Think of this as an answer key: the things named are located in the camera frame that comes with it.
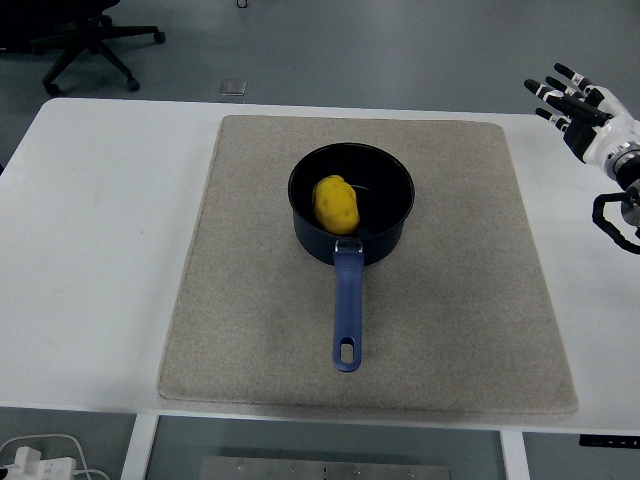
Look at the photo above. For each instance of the silver floor socket plate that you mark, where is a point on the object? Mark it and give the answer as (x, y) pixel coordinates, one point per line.
(232, 87)

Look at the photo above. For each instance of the beige grey table mat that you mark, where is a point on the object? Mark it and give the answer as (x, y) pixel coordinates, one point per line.
(250, 300)

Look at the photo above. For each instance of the yellow potato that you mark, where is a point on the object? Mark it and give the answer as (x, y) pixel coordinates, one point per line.
(336, 205)

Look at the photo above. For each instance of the white table leg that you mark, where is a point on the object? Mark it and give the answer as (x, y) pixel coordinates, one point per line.
(515, 457)
(137, 450)

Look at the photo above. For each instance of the white power strip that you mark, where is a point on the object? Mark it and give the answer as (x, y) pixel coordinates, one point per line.
(45, 469)

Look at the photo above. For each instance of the black office chair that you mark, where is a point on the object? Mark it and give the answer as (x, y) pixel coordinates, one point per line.
(80, 35)

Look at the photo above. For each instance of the black table control panel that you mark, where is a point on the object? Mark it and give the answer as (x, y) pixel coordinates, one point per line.
(610, 440)

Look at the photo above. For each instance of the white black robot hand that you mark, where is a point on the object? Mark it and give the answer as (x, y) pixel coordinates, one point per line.
(612, 125)

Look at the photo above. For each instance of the grey metal plate with screws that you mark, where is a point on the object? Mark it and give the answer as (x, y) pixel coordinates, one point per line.
(325, 470)

